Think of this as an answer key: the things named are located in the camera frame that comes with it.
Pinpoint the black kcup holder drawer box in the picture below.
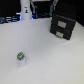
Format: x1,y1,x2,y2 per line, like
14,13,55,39
49,7,77,42

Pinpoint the white kcup with green lid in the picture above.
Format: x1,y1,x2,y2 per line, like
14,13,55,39
17,52,25,66

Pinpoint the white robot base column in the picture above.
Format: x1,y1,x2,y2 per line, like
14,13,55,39
20,0,32,20

